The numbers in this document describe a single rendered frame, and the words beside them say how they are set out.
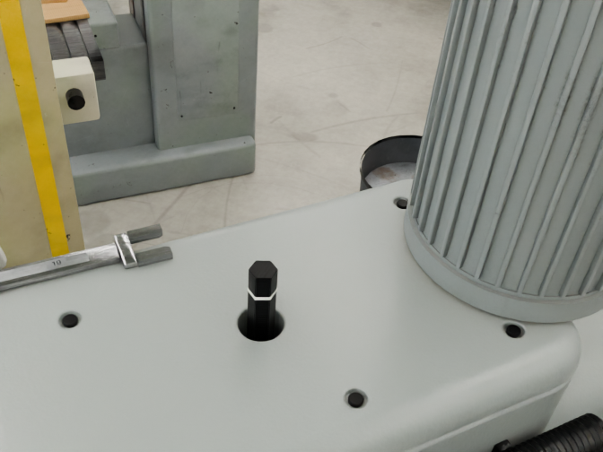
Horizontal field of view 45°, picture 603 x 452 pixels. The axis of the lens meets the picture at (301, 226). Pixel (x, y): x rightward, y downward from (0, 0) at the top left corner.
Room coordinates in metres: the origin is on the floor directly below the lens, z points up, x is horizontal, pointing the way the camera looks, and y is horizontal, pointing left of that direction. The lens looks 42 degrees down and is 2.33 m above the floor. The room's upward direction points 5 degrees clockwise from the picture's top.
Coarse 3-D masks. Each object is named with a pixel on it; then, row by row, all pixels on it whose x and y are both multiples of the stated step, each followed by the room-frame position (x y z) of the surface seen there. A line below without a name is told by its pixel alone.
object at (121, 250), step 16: (128, 240) 0.45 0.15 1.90; (144, 240) 0.46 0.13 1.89; (64, 256) 0.42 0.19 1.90; (80, 256) 0.42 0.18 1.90; (96, 256) 0.43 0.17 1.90; (112, 256) 0.43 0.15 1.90; (128, 256) 0.43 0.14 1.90; (144, 256) 0.43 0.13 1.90; (160, 256) 0.43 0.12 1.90; (0, 272) 0.40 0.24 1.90; (16, 272) 0.40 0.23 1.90; (32, 272) 0.40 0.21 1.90; (48, 272) 0.40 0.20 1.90; (64, 272) 0.41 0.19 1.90; (0, 288) 0.39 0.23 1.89
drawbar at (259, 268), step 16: (256, 272) 0.37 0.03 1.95; (272, 272) 0.38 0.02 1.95; (256, 288) 0.37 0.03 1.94; (272, 288) 0.37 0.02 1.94; (256, 304) 0.37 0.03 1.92; (272, 304) 0.37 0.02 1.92; (256, 320) 0.37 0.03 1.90; (272, 320) 0.37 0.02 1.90; (256, 336) 0.37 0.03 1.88; (272, 336) 0.38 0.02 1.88
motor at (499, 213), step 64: (512, 0) 0.44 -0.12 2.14; (576, 0) 0.42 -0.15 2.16; (448, 64) 0.48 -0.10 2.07; (512, 64) 0.43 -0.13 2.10; (576, 64) 0.41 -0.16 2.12; (448, 128) 0.47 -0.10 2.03; (512, 128) 0.42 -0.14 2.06; (576, 128) 0.41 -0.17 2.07; (448, 192) 0.45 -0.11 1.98; (512, 192) 0.42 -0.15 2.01; (576, 192) 0.41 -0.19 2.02; (448, 256) 0.44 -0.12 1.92; (512, 256) 0.41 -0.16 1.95; (576, 256) 0.40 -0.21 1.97
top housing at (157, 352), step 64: (384, 192) 0.56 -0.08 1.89; (192, 256) 0.44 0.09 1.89; (256, 256) 0.45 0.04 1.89; (320, 256) 0.46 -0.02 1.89; (384, 256) 0.47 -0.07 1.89; (0, 320) 0.36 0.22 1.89; (64, 320) 0.36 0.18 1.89; (128, 320) 0.37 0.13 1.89; (192, 320) 0.37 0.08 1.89; (320, 320) 0.39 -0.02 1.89; (384, 320) 0.39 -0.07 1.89; (448, 320) 0.40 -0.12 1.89; (512, 320) 0.40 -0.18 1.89; (0, 384) 0.30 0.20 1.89; (64, 384) 0.30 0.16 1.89; (128, 384) 0.31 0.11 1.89; (192, 384) 0.31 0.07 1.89; (256, 384) 0.32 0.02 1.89; (320, 384) 0.32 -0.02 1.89; (384, 384) 0.33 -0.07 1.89; (448, 384) 0.34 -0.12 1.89; (512, 384) 0.35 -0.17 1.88; (0, 448) 0.25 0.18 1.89; (64, 448) 0.25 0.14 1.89; (128, 448) 0.26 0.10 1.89; (192, 448) 0.26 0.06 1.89; (256, 448) 0.27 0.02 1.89; (320, 448) 0.27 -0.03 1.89; (384, 448) 0.29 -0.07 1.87; (448, 448) 0.32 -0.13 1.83
